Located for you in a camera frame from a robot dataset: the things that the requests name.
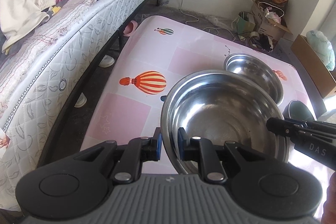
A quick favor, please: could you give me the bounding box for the open cardboard box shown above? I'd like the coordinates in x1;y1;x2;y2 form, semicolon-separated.
251;0;292;46

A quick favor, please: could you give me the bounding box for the medium steel basin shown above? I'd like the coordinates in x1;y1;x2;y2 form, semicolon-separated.
223;53;284;106

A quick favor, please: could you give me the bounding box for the white cable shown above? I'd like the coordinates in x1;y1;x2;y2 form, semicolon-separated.
175;0;237;41

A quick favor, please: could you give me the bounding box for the white shoe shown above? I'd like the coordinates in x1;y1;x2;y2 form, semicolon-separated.
99;55;115;68

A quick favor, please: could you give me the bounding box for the person's right hand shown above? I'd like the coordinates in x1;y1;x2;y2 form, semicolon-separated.
321;172;336;224

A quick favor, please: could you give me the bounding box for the quilted white mattress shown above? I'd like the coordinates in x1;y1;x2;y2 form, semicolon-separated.
1;0;145;211

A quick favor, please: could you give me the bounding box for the green white plastic bag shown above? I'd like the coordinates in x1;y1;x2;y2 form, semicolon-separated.
306;30;335;71

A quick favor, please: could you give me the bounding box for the pink patterned tablecloth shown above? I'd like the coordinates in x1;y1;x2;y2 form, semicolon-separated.
79;15;336;183

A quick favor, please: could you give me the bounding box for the long cardboard box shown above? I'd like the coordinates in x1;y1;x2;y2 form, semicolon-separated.
290;35;335;98

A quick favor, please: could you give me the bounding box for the large steel basin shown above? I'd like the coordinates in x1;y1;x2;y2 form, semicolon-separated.
161;70;289;174

